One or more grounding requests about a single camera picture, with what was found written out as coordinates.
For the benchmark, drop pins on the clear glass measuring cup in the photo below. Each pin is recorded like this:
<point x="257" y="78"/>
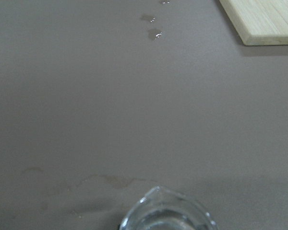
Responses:
<point x="164" y="209"/>

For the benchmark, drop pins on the wooden cutting board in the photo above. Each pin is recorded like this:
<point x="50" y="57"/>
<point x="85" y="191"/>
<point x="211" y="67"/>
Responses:
<point x="259" y="22"/>

